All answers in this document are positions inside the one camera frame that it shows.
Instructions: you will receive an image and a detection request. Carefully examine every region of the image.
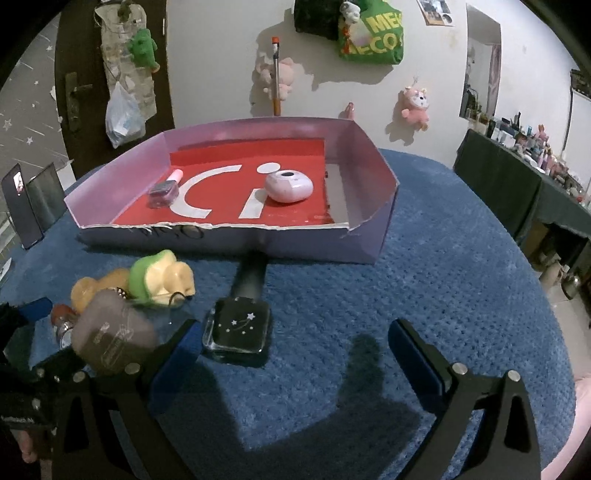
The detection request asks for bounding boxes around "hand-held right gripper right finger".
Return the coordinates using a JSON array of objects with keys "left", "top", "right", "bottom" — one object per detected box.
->
[{"left": 388, "top": 318, "right": 543, "bottom": 480}]

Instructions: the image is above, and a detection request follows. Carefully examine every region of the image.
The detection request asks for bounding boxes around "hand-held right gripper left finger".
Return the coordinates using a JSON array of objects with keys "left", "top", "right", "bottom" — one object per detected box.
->
[{"left": 34, "top": 318, "right": 208, "bottom": 480}]

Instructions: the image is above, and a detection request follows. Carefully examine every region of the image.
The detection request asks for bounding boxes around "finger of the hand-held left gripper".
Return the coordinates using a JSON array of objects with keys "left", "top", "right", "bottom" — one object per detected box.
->
[{"left": 0, "top": 298, "right": 54, "bottom": 324}]

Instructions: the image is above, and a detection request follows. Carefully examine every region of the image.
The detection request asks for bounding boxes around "small bottle brown round cap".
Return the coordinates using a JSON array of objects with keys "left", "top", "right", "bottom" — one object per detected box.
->
[{"left": 50, "top": 305, "right": 81, "bottom": 352}]

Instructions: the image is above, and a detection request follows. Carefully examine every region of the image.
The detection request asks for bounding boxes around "orange translucent ring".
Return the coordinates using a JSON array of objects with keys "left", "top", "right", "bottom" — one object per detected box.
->
[{"left": 71, "top": 269, "right": 132, "bottom": 315}]

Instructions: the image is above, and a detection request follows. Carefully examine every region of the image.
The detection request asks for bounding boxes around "grey-brown square case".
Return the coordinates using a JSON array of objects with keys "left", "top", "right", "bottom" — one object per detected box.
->
[{"left": 71, "top": 291, "right": 158, "bottom": 374}]

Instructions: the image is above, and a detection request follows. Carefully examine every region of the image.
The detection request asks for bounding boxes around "black starry nail polish bottle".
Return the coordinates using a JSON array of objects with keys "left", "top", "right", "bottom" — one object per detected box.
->
[{"left": 202, "top": 253, "right": 272, "bottom": 363}]

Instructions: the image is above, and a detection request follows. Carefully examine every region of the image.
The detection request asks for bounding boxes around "pink cardboard box red bottom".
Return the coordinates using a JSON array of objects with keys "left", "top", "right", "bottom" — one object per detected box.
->
[{"left": 64, "top": 116, "right": 400, "bottom": 265}]

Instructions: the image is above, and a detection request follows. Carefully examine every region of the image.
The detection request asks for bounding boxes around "pink round case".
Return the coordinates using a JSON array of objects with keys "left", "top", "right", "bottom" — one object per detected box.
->
[{"left": 264, "top": 169, "right": 313, "bottom": 203}]

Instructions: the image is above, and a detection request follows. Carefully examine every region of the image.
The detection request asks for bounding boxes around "person's left hand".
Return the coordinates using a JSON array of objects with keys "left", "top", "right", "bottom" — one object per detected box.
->
[{"left": 11, "top": 427, "right": 41, "bottom": 463}]

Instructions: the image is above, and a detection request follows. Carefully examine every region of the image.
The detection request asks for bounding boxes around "green and cream toy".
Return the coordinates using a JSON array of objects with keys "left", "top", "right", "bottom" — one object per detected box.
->
[{"left": 128, "top": 249, "right": 195, "bottom": 308}]

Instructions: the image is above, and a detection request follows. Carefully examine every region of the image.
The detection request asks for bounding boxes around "black phone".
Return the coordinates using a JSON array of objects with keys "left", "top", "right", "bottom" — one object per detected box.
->
[{"left": 1, "top": 164, "right": 44, "bottom": 250}]

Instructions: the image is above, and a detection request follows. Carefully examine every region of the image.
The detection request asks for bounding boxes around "pink nail polish bottle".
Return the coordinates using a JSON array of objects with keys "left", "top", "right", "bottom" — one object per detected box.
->
[{"left": 148, "top": 168, "right": 184, "bottom": 208}]

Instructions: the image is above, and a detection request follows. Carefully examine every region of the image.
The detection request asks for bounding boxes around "dark pot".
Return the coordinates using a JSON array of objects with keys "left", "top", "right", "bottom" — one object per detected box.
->
[{"left": 561, "top": 268, "right": 585, "bottom": 301}]

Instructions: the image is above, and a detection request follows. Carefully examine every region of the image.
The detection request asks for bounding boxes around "dark green table cover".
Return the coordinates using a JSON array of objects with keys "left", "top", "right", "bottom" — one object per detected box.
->
[{"left": 453, "top": 129, "right": 591, "bottom": 273}]

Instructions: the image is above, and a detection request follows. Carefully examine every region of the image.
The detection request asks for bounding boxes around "translucent plastic bag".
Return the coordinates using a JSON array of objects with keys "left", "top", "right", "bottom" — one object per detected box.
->
[{"left": 105, "top": 82, "right": 146, "bottom": 148}]

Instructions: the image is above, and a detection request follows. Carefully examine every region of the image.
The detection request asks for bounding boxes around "dark brown door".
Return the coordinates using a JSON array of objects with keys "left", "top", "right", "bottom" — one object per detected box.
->
[{"left": 54, "top": 0, "right": 176, "bottom": 181}]

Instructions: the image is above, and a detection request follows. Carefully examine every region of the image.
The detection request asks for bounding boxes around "pink plush toy with hat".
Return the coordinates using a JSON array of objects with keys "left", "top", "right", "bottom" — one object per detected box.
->
[{"left": 399, "top": 87, "right": 431, "bottom": 130}]

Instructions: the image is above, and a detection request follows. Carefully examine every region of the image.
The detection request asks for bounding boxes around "row of bottles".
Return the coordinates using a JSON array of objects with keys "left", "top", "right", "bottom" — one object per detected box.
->
[{"left": 462, "top": 88, "right": 591, "bottom": 204}]

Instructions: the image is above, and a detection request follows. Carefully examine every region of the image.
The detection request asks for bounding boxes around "clear hanging organizer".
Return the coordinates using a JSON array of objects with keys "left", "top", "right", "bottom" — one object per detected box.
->
[{"left": 95, "top": 2, "right": 158, "bottom": 121}]

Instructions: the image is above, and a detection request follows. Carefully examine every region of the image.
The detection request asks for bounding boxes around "green plush toy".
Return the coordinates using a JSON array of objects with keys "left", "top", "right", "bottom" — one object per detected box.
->
[{"left": 127, "top": 28, "right": 161, "bottom": 73}]

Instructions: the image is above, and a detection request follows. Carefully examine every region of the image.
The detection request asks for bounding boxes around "pink curtain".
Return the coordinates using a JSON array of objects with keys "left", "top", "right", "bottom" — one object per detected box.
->
[{"left": 489, "top": 44, "right": 502, "bottom": 116}]

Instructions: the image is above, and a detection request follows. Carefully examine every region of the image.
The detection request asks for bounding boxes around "pink pig plush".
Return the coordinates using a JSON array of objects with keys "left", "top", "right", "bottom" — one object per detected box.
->
[{"left": 256, "top": 58, "right": 301, "bottom": 100}]

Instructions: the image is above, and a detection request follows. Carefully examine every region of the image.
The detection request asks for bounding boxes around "green tote bag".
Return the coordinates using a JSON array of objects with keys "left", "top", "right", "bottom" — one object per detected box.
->
[{"left": 338, "top": 0, "right": 406, "bottom": 65}]

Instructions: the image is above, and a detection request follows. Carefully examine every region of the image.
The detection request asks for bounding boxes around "dark hanging bag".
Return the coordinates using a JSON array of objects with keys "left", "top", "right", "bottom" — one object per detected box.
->
[{"left": 294, "top": 0, "right": 345, "bottom": 41}]

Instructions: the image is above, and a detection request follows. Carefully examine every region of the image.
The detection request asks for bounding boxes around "metal door handle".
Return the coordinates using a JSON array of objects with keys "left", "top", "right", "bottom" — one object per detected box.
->
[{"left": 65, "top": 71, "right": 93, "bottom": 134}]

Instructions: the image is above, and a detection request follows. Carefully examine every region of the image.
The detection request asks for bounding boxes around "wall photo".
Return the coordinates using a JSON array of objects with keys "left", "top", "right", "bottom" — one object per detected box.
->
[{"left": 418, "top": 0, "right": 455, "bottom": 26}]

